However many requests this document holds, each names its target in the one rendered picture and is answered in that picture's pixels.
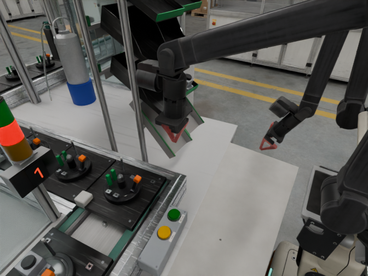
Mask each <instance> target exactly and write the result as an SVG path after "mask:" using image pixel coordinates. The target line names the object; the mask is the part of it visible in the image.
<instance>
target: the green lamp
mask: <svg viewBox="0 0 368 276"><path fill-rule="evenodd" d="M14 119H15V118H14V116H13V114H12V112H11V110H10V109H9V107H8V105H7V103H6V101H5V99H4V100H3V101H2V102H1V103H0V128H2V127H5V126H7V125H9V124H11V123H12V122H13V121H14Z"/></svg>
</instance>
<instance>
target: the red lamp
mask: <svg viewBox="0 0 368 276"><path fill-rule="evenodd" d="M23 138H24V134H23V132H22V130H21V129H20V127H19V125H18V123H17V121H16V119H14V121H13V122H12V123H11V124H9V125H7V126H4V127H2V128H0V144H1V145H3V146H11V145H14V144H16V143H18V142H20V141H21V140H22V139H23Z"/></svg>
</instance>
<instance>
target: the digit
mask: <svg viewBox="0 0 368 276"><path fill-rule="evenodd" d="M25 173H26V175H27V176H28V178H29V179H30V181H31V182H32V184H33V185H34V187H36V186H37V185H38V184H39V183H40V182H42V181H43V180H44V179H45V178H46V177H48V176H49V175H50V174H49V173H48V171H47V169H46V167H45V165H44V163H43V161H42V160H40V161H38V162H37V163H36V164H34V165H33V166H31V167H30V168H29V169H27V170H26V171H25Z"/></svg>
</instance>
